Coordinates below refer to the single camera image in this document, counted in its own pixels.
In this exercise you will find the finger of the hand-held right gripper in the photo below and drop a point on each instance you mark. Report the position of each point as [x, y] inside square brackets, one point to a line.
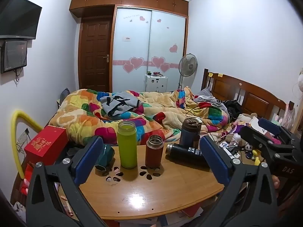
[254, 136]
[269, 124]

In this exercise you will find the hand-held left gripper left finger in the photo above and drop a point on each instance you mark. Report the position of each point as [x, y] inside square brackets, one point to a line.
[88, 160]

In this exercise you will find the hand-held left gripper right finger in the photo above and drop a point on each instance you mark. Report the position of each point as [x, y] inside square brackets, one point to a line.
[214, 159]

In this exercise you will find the dark teal cup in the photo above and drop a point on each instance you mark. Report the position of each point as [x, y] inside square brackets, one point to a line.
[106, 156]

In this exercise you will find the black thermos cup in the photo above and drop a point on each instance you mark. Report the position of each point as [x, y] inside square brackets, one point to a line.
[187, 157]

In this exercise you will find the dark blue lidded cup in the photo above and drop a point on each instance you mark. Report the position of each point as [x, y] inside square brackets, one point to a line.
[189, 132]

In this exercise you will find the green thermos cup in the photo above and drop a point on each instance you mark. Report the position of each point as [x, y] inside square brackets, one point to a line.
[127, 146]

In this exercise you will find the red-brown thermos cup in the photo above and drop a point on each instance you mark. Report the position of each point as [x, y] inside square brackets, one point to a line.
[154, 152]

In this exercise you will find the person's right hand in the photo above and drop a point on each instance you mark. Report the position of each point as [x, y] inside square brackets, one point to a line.
[276, 182]

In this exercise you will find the panda toy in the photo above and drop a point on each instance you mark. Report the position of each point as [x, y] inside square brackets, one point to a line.
[248, 149]

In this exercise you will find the white power strip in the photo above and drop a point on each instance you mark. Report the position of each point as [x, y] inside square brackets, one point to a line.
[230, 150]

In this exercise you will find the beige plush toy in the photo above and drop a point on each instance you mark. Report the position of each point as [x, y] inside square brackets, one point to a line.
[246, 118]

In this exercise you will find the pink plastic bag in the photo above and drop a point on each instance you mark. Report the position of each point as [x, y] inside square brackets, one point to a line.
[289, 117]

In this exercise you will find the yellow duck toy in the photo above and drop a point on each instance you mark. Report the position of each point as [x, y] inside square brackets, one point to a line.
[256, 157]

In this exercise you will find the wooden bed headboard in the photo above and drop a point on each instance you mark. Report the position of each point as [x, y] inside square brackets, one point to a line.
[251, 97]

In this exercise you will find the dark clothes pile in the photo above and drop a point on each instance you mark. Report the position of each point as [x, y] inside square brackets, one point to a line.
[233, 108]

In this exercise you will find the red gift box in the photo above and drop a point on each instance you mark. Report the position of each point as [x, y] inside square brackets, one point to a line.
[47, 144]

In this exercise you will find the colourful printed blanket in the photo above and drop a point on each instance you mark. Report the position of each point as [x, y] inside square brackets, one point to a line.
[78, 113]

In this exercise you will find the grey striped pillow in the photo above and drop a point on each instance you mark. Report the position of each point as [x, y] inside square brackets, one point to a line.
[208, 94]

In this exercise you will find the grey black garment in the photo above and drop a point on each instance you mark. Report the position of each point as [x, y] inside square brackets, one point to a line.
[118, 104]

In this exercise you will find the yellow foam tube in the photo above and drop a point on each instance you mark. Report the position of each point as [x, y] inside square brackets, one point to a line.
[20, 117]

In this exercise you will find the small white cabinet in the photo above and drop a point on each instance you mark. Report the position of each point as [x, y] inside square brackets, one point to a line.
[156, 84]

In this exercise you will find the standing electric fan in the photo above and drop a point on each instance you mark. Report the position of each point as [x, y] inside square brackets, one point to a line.
[188, 65]

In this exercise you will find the brown wooden door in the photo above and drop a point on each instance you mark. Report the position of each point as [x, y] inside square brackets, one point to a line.
[95, 56]

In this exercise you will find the heart-sticker sliding wardrobe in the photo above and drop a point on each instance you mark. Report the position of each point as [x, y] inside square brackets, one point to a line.
[146, 47]

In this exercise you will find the wall power socket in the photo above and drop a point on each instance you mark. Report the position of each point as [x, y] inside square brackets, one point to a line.
[23, 136]

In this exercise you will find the small black wall monitor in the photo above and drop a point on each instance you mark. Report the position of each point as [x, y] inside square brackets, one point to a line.
[14, 55]

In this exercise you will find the wall-mounted black television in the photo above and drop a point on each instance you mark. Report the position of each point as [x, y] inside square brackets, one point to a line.
[17, 19]

